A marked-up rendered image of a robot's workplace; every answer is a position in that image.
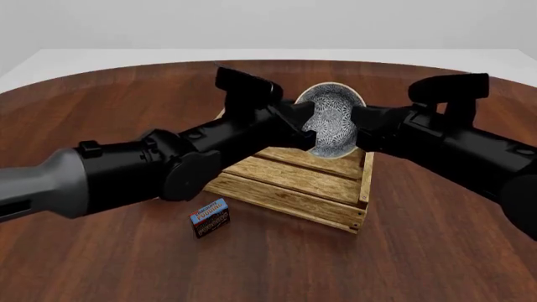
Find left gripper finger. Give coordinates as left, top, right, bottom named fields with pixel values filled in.
left=289, top=100, right=315, bottom=131
left=293, top=124, right=316, bottom=152

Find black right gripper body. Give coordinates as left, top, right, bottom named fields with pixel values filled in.
left=368, top=105, right=414, bottom=154

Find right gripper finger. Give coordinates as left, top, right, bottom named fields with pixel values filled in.
left=355, top=126, right=379, bottom=154
left=349, top=104, right=378, bottom=128

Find wooden slat tray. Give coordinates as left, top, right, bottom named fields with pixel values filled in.
left=200, top=108, right=375, bottom=236

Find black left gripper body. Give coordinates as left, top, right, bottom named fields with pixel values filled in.
left=263, top=99, right=304, bottom=149

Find blue patterned bowl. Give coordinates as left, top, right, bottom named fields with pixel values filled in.
left=293, top=81, right=367, bottom=160

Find chocolate pudding box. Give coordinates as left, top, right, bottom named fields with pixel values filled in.
left=188, top=197, right=234, bottom=240

